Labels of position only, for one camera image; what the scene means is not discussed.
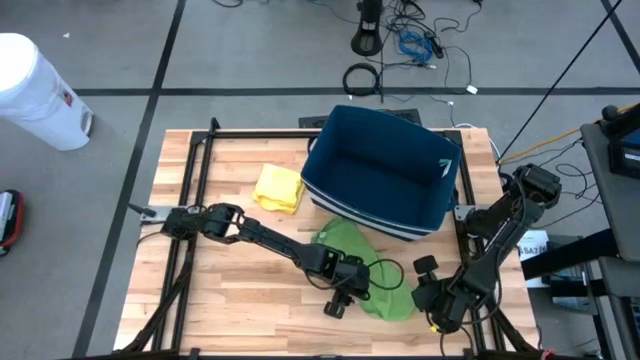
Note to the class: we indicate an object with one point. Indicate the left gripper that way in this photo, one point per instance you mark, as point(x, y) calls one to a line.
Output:
point(355, 282)

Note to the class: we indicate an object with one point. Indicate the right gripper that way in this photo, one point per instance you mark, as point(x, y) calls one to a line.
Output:
point(440, 305)

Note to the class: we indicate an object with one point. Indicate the green towel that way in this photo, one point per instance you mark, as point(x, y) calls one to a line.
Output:
point(390, 305)

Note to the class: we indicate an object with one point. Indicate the navy white striped fabric basket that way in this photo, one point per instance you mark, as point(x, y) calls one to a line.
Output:
point(380, 170)

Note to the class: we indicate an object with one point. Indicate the yellow towel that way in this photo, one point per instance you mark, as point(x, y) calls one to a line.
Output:
point(277, 190)

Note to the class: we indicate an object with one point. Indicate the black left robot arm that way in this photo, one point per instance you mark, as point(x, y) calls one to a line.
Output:
point(270, 242)

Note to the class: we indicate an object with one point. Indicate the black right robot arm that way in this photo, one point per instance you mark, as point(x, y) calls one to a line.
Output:
point(500, 235)

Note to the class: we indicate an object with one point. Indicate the white printed paper sheet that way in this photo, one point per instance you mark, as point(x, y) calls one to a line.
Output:
point(532, 247)

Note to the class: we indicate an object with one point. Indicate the red clamp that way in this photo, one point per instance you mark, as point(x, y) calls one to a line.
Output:
point(548, 355)

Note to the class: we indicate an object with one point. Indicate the black cart bar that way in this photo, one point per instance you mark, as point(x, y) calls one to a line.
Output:
point(570, 252)

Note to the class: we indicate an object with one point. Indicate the grey equipment rack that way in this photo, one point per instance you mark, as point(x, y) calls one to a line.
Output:
point(620, 275)

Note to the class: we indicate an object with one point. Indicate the grey cart top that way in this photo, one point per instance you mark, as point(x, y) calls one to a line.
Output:
point(610, 210)

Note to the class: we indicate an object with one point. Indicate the white power adapter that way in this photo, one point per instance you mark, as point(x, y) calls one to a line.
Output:
point(471, 89)

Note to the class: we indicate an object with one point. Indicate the black stand base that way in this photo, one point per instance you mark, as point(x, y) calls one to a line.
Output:
point(367, 42)

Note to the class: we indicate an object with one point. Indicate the black box with screen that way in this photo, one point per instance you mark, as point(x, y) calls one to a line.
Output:
point(625, 145)

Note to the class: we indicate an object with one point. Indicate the black slanted pole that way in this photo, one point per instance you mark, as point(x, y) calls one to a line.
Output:
point(560, 80)

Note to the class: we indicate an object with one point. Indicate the red and black case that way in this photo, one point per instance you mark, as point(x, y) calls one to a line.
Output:
point(10, 220)

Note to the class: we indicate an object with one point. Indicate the white trash bin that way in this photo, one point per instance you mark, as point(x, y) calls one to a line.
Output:
point(40, 100)

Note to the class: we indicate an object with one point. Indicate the black metal table frame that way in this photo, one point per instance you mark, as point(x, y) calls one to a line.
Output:
point(240, 134)

